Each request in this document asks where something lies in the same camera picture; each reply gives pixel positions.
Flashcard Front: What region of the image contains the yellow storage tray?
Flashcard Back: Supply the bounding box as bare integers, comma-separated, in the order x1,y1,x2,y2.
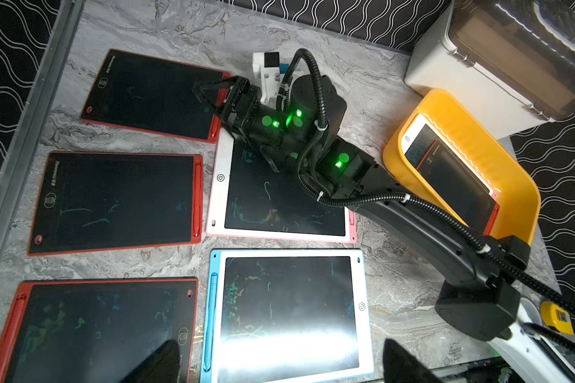
382,89,541,245

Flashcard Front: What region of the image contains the yellow tape measure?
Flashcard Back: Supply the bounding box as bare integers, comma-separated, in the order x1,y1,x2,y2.
540,301,574,336

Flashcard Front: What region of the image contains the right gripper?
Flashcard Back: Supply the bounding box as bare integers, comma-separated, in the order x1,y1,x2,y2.
193,76,292,151

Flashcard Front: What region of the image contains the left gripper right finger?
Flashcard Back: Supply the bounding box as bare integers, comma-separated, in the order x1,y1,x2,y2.
383,338,441,383

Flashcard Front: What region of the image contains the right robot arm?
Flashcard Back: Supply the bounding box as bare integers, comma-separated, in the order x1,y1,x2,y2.
193,48,575,382

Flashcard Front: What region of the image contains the brown white storage case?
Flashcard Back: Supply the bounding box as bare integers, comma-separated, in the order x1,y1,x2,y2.
405,1,575,138

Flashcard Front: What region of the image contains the large red writing tablet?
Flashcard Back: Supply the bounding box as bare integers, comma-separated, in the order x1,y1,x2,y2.
0,277,199,382

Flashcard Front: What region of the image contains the blue white writing tablet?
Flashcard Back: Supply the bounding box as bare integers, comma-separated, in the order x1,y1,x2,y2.
200,248,375,382

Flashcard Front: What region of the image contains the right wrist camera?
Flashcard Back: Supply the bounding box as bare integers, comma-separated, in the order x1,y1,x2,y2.
252,52,289,107

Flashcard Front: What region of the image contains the pink white writing tablet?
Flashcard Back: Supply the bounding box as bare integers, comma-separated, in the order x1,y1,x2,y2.
206,130,357,244
400,113,498,199

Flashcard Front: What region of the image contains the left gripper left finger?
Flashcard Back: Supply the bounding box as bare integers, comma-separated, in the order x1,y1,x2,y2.
120,340,180,383

